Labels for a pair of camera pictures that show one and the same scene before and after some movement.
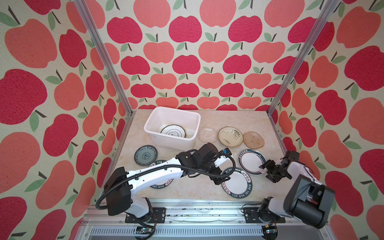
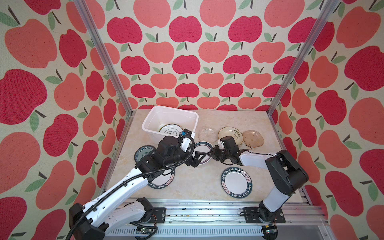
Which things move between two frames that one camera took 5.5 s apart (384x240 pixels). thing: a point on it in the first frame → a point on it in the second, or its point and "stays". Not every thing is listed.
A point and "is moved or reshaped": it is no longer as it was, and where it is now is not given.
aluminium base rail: x=190 y=219 stays
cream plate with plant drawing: x=230 y=136 stays
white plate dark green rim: x=250 y=160 is moved or reshaped
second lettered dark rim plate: x=163 y=184 stays
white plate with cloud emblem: x=174 y=130 stays
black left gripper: x=219 y=180 → x=195 y=161
